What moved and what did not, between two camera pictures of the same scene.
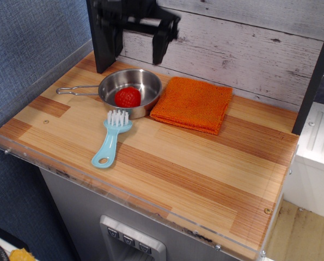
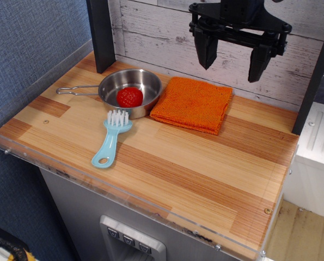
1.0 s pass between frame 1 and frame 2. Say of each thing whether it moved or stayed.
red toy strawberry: stayed
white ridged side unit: stayed
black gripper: moved
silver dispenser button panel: stayed
